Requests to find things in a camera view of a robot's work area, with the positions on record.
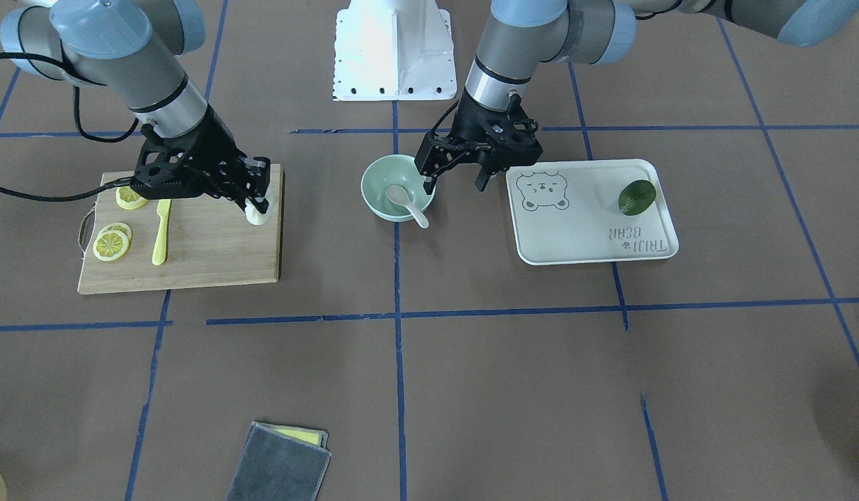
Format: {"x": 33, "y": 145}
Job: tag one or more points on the upper lemon slice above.
{"x": 129, "y": 199}

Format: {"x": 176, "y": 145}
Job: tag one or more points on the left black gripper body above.
{"x": 469, "y": 120}

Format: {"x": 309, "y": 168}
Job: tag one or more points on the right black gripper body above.
{"x": 211, "y": 145}

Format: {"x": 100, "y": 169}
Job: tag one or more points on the white bear tray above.
{"x": 566, "y": 213}

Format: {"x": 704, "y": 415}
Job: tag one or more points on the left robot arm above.
{"x": 520, "y": 35}

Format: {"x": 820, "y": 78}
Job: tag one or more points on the wooden cutting board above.
{"x": 210, "y": 243}

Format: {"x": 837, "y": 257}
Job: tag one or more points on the front lemon slice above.
{"x": 111, "y": 245}

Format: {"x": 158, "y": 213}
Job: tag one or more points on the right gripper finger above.
{"x": 221, "y": 191}
{"x": 245, "y": 181}

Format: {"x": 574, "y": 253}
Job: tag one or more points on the light green bowl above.
{"x": 397, "y": 169}

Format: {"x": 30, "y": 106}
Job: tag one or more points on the white plastic spoon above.
{"x": 398, "y": 195}

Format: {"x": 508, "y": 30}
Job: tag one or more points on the yellow plastic knife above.
{"x": 160, "y": 248}

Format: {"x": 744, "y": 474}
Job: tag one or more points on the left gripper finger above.
{"x": 431, "y": 173}
{"x": 487, "y": 172}

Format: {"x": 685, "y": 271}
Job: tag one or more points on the grey folded cloth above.
{"x": 273, "y": 466}

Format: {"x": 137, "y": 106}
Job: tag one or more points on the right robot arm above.
{"x": 132, "y": 48}

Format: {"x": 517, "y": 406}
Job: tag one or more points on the rear overlapped lemon slice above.
{"x": 119, "y": 227}

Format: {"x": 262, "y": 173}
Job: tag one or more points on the yellow sponge cloth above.
{"x": 317, "y": 438}

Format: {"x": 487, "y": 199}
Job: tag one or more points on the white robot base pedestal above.
{"x": 393, "y": 50}

